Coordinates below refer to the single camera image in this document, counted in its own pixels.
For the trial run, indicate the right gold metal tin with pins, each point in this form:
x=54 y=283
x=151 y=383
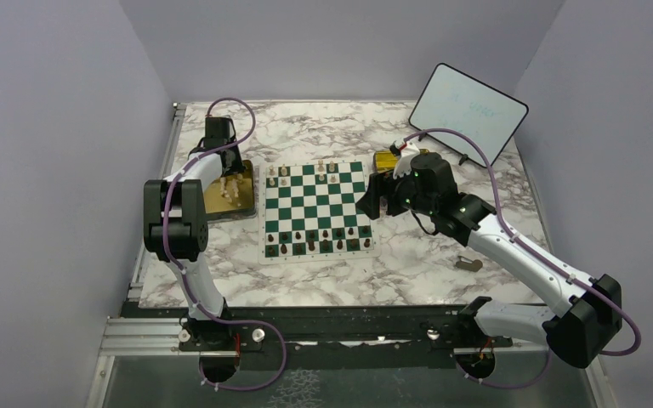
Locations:
x=384 y=162

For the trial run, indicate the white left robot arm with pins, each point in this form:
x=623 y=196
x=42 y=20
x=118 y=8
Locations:
x=175 y=219

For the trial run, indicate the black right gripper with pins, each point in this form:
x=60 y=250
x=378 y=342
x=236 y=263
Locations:
x=377 y=186

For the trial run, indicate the small brass padlock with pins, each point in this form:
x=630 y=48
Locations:
x=469 y=265

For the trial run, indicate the green white chess board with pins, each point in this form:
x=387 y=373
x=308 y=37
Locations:
x=305 y=205

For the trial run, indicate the left gold metal tin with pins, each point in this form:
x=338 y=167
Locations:
x=217 y=208

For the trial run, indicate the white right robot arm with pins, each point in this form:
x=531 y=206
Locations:
x=580 y=313

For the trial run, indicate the small whiteboard on stand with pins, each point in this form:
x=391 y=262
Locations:
x=455 y=100

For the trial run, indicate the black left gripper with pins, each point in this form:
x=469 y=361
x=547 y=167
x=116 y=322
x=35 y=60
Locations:
x=237 y=167

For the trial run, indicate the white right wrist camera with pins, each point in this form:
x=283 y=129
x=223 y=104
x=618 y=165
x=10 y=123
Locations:
x=404 y=150

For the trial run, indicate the gold metal tin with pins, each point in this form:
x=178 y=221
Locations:
x=217 y=208
x=384 y=162

